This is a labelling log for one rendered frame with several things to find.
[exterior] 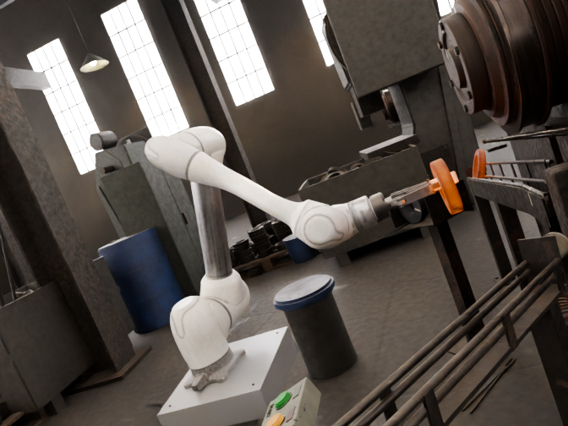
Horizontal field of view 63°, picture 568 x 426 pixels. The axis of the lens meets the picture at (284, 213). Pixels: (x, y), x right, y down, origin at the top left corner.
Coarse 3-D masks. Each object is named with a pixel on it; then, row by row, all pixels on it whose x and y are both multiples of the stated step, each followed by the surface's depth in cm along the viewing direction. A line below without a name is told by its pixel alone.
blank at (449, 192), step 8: (440, 160) 123; (432, 168) 125; (440, 168) 120; (440, 176) 119; (448, 176) 118; (440, 184) 119; (448, 184) 118; (440, 192) 129; (448, 192) 118; (456, 192) 118; (448, 200) 119; (456, 200) 119; (448, 208) 126; (456, 208) 121
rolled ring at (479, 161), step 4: (476, 152) 239; (480, 152) 232; (484, 152) 232; (476, 156) 241; (480, 156) 231; (484, 156) 230; (476, 160) 243; (480, 160) 230; (484, 160) 230; (476, 164) 244; (480, 164) 230; (484, 164) 229; (472, 168) 247; (476, 168) 244; (480, 168) 230; (484, 168) 229; (472, 172) 246; (476, 172) 244; (480, 172) 230; (484, 172) 230; (472, 176) 245; (476, 176) 242; (480, 176) 231; (476, 180) 235
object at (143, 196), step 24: (144, 168) 436; (120, 192) 443; (144, 192) 438; (168, 192) 466; (120, 216) 448; (144, 216) 443; (168, 216) 449; (192, 216) 497; (168, 240) 443; (192, 240) 478; (192, 264) 461; (192, 288) 449
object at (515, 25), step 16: (496, 0) 109; (512, 0) 108; (496, 16) 109; (512, 16) 107; (528, 16) 106; (512, 32) 108; (528, 32) 107; (512, 48) 107; (528, 48) 108; (512, 64) 110; (528, 64) 109; (528, 80) 111; (544, 80) 111; (528, 96) 114; (544, 96) 114; (528, 112) 118; (512, 128) 129
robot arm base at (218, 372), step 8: (232, 352) 165; (240, 352) 166; (224, 360) 159; (232, 360) 161; (208, 368) 156; (216, 368) 157; (224, 368) 158; (232, 368) 160; (192, 376) 162; (200, 376) 156; (208, 376) 156; (216, 376) 155; (224, 376) 154; (184, 384) 160; (192, 384) 159; (200, 384) 154; (208, 384) 156
